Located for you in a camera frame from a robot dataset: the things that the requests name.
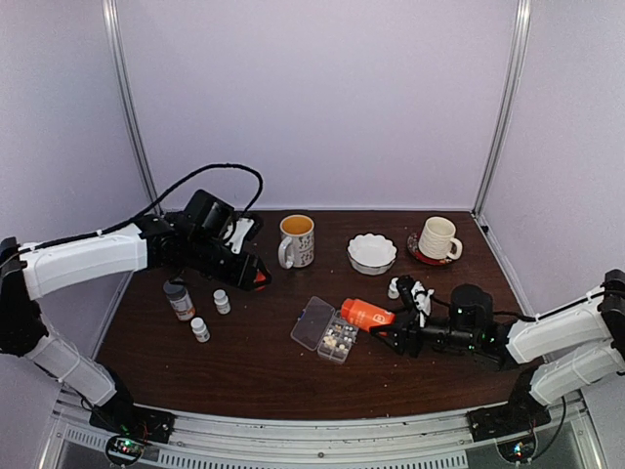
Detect white scalloped dish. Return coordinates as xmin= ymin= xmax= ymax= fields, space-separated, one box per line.
xmin=347 ymin=234 xmax=397 ymax=276

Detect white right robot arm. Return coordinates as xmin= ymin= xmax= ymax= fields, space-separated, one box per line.
xmin=367 ymin=269 xmax=624 ymax=432

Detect small white pill bottle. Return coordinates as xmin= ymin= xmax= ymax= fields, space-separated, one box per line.
xmin=190 ymin=317 xmax=210 ymax=343

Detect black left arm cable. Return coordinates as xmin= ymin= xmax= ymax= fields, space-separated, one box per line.
xmin=0 ymin=163 xmax=266 ymax=255

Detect orange pill bottle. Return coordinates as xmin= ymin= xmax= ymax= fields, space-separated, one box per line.
xmin=340 ymin=298 xmax=396 ymax=332

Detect grey-capped orange label bottle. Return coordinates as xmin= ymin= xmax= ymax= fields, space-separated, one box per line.
xmin=162 ymin=278 xmax=195 ymax=321

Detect white ribbed cup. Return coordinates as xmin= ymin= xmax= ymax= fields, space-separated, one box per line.
xmin=418 ymin=216 xmax=463 ymax=261

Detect white pills in organizer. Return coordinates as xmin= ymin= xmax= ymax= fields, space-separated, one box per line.
xmin=322 ymin=335 xmax=352 ymax=354

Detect yellow-lined patterned mug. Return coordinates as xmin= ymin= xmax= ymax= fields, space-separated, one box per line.
xmin=277 ymin=214 xmax=314 ymax=270

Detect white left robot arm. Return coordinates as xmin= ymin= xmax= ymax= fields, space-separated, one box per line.
xmin=1 ymin=190 xmax=271 ymax=434

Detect red saucer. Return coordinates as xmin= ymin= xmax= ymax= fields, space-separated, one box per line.
xmin=406 ymin=232 xmax=454 ymax=267

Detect aluminium frame post left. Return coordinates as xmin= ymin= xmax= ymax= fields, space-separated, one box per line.
xmin=102 ymin=0 xmax=158 ymax=202

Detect aluminium frame post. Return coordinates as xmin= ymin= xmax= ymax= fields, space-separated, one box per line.
xmin=102 ymin=0 xmax=158 ymax=202
xmin=472 ymin=0 xmax=532 ymax=220

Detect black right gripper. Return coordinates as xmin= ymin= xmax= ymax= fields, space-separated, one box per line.
xmin=370 ymin=305 xmax=479 ymax=359

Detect orange bottle cap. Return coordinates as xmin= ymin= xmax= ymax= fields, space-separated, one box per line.
xmin=253 ymin=271 xmax=271 ymax=290

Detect clear plastic pill organizer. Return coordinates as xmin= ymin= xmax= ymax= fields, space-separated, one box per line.
xmin=290 ymin=296 xmax=359 ymax=364

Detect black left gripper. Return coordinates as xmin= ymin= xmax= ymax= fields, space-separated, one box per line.
xmin=186 ymin=234 xmax=271 ymax=291

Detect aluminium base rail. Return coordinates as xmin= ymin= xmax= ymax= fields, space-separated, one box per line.
xmin=34 ymin=388 xmax=607 ymax=468

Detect aluminium frame post right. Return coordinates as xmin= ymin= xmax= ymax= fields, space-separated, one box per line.
xmin=472 ymin=0 xmax=532 ymax=220

